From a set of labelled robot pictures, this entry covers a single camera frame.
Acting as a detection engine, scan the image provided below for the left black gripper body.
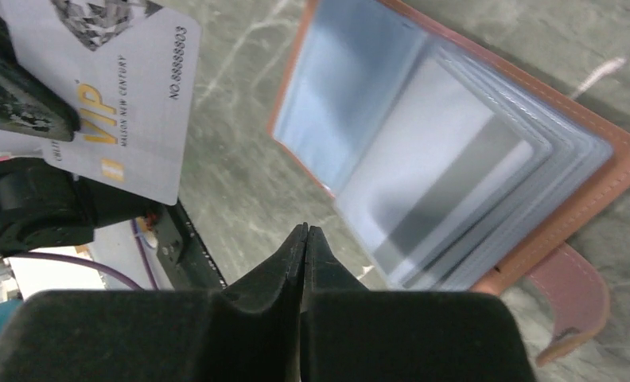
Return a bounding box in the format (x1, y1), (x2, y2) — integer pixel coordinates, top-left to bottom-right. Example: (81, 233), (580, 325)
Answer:
(0, 158), (161, 256)

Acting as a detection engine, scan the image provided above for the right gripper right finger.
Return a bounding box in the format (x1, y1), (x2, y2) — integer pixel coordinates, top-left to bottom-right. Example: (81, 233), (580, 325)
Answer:
(301, 226), (535, 381)

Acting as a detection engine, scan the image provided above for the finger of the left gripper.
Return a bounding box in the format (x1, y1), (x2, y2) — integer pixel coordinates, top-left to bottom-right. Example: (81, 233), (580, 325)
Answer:
(0, 17), (81, 142)

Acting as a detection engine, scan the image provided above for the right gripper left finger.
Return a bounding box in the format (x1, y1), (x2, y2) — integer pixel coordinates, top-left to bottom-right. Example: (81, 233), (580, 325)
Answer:
(0, 224), (308, 381)

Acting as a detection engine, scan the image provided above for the silver VIP credit card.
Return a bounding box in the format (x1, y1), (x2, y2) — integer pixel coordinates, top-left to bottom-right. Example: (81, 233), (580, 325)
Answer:
(1, 1), (202, 205)

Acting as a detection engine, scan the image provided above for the brown leather card holder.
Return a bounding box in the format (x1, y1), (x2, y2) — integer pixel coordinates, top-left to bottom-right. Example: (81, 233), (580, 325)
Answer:
(269, 1), (630, 367)

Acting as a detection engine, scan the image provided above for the grey credit card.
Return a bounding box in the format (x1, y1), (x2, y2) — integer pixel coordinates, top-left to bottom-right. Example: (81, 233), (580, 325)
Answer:
(336, 58), (552, 289)

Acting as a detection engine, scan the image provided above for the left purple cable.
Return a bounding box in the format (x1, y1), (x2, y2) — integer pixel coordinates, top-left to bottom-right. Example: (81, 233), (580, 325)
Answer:
(9, 218), (161, 292)

